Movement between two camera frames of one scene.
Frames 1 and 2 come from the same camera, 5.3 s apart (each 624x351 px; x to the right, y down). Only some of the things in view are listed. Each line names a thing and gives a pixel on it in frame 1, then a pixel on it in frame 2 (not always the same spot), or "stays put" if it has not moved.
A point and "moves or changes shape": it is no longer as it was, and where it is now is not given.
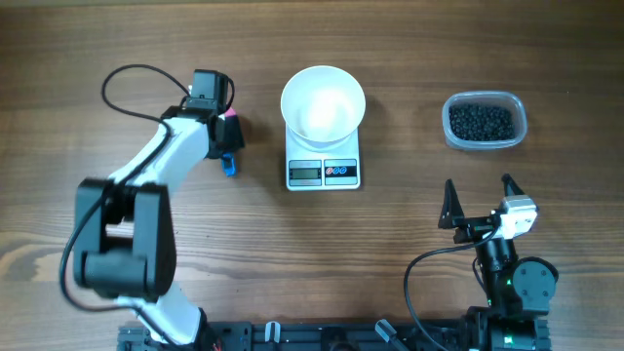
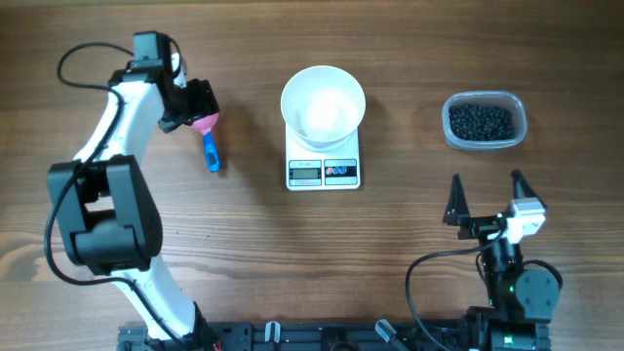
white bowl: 322,105 stays put
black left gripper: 234,136 to 203,104
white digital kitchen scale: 323,166 stays put
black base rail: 265,335 stays put
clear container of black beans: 484,120 stays put
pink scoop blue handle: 229,160 moves or changes shape
